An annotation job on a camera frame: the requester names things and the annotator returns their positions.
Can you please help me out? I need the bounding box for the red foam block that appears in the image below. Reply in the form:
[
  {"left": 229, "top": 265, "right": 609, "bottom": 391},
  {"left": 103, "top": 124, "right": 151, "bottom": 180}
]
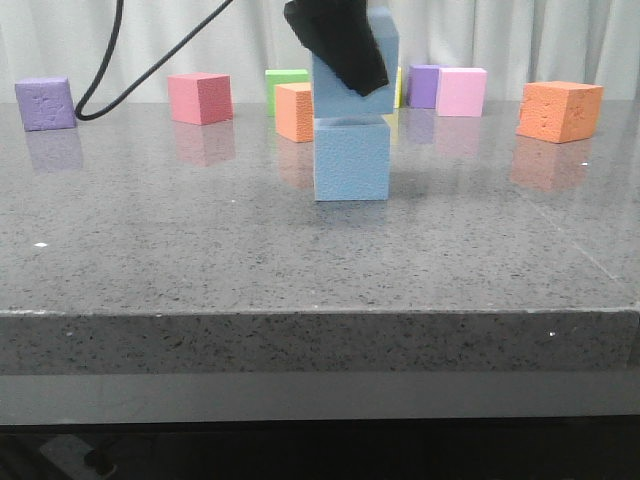
[{"left": 167, "top": 72, "right": 234, "bottom": 125}]

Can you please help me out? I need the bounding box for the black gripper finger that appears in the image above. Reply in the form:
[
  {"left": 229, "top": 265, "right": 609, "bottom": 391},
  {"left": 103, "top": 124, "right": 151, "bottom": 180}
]
[{"left": 283, "top": 0, "right": 389, "bottom": 97}]

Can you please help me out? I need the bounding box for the orange foam block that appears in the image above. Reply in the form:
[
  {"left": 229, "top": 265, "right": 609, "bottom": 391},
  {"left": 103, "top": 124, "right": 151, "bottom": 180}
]
[
  {"left": 516, "top": 81, "right": 604, "bottom": 144},
  {"left": 275, "top": 82, "right": 314, "bottom": 143}
]

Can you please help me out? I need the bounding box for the black cable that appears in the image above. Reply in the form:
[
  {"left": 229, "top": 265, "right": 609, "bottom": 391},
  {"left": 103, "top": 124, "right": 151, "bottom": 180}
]
[{"left": 74, "top": 0, "right": 235, "bottom": 121}]

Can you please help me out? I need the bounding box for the purple foam block right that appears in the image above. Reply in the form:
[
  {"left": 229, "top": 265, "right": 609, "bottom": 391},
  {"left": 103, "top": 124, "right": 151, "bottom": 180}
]
[{"left": 406, "top": 64, "right": 443, "bottom": 109}]

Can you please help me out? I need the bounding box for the orange foam block centre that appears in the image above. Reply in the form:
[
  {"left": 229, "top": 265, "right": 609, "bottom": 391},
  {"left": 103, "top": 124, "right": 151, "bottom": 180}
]
[{"left": 275, "top": 82, "right": 314, "bottom": 143}]

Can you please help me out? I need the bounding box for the green foam block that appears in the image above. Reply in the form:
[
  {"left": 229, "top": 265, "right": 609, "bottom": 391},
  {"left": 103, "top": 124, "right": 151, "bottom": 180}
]
[{"left": 265, "top": 69, "right": 310, "bottom": 117}]

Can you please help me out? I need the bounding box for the pink foam block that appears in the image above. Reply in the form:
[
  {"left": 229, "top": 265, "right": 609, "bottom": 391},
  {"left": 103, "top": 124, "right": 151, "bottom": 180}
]
[{"left": 435, "top": 67, "right": 488, "bottom": 118}]

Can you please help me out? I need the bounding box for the purple foam block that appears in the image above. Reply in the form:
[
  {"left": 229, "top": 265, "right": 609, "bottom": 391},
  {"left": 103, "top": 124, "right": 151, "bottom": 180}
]
[
  {"left": 14, "top": 77, "right": 76, "bottom": 131},
  {"left": 406, "top": 64, "right": 443, "bottom": 109}
]

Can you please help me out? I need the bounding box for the purple foam block left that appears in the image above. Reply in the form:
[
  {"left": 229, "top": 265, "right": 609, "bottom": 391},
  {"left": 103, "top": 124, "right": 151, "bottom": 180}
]
[{"left": 14, "top": 77, "right": 76, "bottom": 131}]

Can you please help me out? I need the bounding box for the orange foam block right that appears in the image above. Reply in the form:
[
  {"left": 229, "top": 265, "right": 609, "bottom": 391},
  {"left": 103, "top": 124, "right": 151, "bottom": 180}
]
[{"left": 516, "top": 81, "right": 604, "bottom": 144}]

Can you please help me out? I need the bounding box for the yellow foam block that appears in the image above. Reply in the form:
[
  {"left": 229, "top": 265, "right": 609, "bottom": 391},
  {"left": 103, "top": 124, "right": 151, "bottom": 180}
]
[{"left": 393, "top": 66, "right": 402, "bottom": 109}]

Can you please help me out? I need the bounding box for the blue foam block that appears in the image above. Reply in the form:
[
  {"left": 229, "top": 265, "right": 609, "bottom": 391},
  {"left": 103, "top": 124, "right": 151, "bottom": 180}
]
[
  {"left": 314, "top": 115, "right": 390, "bottom": 201},
  {"left": 311, "top": 6, "right": 399, "bottom": 118}
]

